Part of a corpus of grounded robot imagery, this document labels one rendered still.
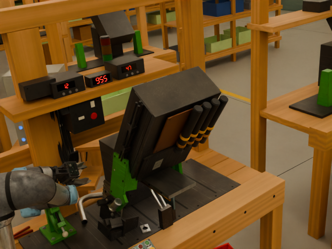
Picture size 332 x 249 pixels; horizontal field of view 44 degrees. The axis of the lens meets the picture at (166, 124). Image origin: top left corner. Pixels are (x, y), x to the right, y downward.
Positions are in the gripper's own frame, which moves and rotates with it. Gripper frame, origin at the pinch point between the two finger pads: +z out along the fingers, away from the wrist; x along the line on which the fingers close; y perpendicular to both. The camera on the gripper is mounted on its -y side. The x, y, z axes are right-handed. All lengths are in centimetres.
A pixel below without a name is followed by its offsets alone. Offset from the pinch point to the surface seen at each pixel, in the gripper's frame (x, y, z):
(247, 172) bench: -13, 20, 97
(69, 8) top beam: 68, 31, -7
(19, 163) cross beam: 21.3, -31.5, -11.8
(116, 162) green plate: 1.7, 8.2, 12.6
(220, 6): 334, -106, 459
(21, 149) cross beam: 26.3, -26.8, -11.6
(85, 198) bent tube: 0.7, -34.6, 22.5
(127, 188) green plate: -10.6, 5.7, 16.2
